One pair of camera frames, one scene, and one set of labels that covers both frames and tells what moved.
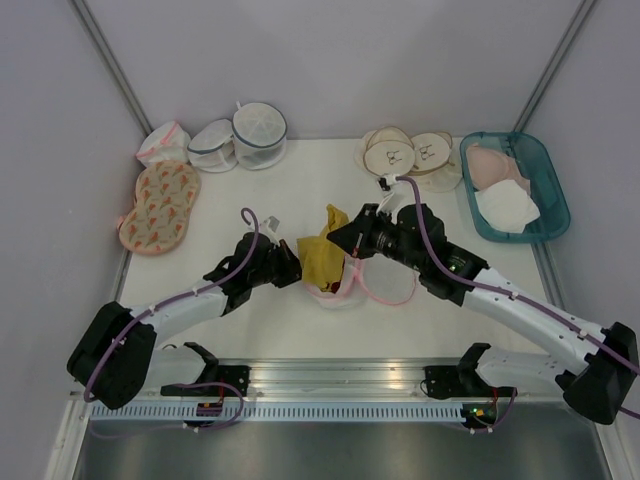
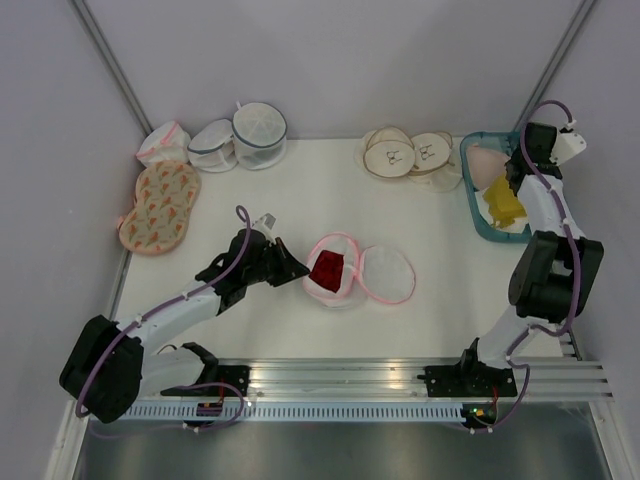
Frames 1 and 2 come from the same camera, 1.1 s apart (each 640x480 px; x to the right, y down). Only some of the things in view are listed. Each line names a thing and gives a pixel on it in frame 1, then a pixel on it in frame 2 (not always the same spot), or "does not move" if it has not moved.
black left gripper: (292, 265) does not move
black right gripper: (347, 237) to (550, 148)
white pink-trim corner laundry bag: (169, 142) does not move
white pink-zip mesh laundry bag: (376, 278) does not move
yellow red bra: (322, 258) to (502, 203)
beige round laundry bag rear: (434, 166) does not move
